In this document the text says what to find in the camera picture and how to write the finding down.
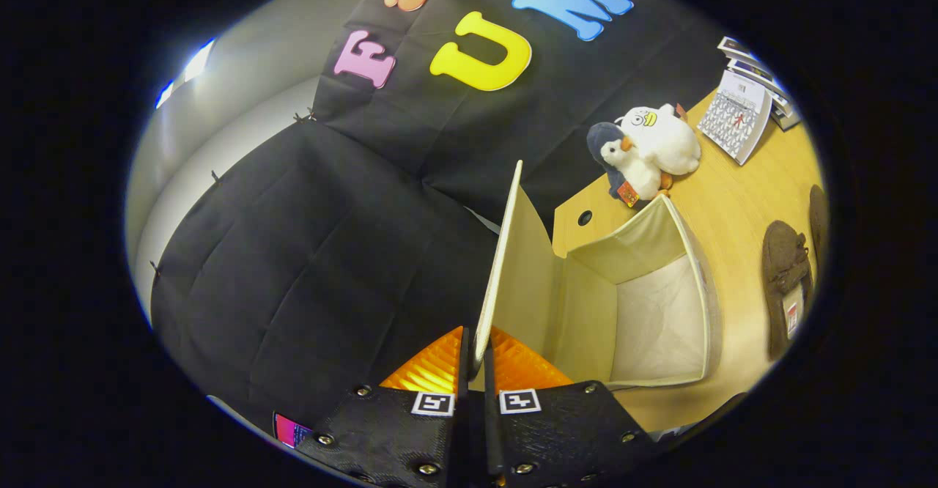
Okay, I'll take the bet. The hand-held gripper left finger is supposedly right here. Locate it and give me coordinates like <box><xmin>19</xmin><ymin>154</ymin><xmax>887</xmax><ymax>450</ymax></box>
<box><xmin>297</xmin><ymin>325</ymin><xmax>471</xmax><ymax>488</ymax></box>

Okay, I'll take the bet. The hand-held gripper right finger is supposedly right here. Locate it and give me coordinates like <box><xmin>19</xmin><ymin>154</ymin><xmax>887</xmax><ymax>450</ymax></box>
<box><xmin>473</xmin><ymin>325</ymin><xmax>662</xmax><ymax>488</ymax></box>

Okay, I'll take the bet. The beige fabric storage box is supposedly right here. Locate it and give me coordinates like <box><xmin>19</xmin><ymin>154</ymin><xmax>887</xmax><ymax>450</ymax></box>
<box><xmin>473</xmin><ymin>160</ymin><xmax>724</xmax><ymax>391</ymax></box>

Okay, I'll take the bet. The brown fuzzy shoe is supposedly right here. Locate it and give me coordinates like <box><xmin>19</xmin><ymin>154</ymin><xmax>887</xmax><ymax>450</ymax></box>
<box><xmin>761</xmin><ymin>219</ymin><xmax>815</xmax><ymax>361</ymax></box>
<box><xmin>808</xmin><ymin>184</ymin><xmax>831</xmax><ymax>256</ymax></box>

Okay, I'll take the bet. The pink red flat object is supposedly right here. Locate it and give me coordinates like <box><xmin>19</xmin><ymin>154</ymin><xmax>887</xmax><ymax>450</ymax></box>
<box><xmin>273</xmin><ymin>411</ymin><xmax>313</xmax><ymax>450</ymax></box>

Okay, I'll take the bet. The black backdrop cloth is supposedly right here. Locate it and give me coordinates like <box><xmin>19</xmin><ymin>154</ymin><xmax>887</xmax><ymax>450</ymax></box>
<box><xmin>150</xmin><ymin>0</ymin><xmax>741</xmax><ymax>430</ymax></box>

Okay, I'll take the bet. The grey white penguin plush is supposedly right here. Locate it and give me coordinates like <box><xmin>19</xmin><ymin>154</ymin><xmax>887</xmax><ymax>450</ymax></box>
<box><xmin>586</xmin><ymin>122</ymin><xmax>673</xmax><ymax>207</ymax></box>

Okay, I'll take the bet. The white duck plush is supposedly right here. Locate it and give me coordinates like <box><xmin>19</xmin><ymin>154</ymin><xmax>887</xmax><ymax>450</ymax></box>
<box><xmin>614</xmin><ymin>103</ymin><xmax>703</xmax><ymax>177</ymax></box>

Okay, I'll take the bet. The patterned cover white book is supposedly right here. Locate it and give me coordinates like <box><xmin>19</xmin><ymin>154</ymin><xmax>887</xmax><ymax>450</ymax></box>
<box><xmin>696</xmin><ymin>69</ymin><xmax>773</xmax><ymax>166</ymax></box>

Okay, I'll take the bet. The white paperback book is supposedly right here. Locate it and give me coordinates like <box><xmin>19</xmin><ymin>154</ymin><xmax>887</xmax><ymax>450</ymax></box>
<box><xmin>768</xmin><ymin>84</ymin><xmax>797</xmax><ymax>117</ymax></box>

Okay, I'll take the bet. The large ceiling light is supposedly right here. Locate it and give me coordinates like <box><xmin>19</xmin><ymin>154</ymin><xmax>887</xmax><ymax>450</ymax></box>
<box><xmin>154</xmin><ymin>37</ymin><xmax>218</xmax><ymax>109</ymax></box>

